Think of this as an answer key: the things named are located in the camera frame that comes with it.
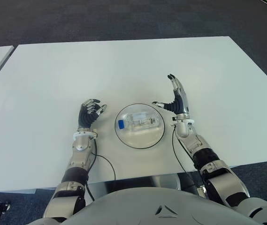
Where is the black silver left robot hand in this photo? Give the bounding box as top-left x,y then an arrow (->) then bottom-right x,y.
78,98 -> 107,129

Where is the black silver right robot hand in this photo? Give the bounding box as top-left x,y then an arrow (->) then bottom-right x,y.
152,74 -> 191,115

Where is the clear water bottle blue cap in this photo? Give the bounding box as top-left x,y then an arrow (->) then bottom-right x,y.
117,112 -> 160,131

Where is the white plate with black rim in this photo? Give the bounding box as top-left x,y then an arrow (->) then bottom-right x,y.
114,103 -> 165,149

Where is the white round base under table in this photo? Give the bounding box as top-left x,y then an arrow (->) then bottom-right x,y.
151,174 -> 182,190

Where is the grey robot torso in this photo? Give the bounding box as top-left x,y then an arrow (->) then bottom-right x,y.
24,187 -> 260,225

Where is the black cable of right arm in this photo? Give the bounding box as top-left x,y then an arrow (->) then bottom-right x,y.
172,124 -> 188,174

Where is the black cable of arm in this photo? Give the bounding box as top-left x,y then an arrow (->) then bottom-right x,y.
172,124 -> 188,174
85,131 -> 117,201

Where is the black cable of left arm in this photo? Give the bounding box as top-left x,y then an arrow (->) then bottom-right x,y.
85,131 -> 117,201

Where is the small silver metal bracket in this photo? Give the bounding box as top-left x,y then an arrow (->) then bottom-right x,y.
195,185 -> 206,197

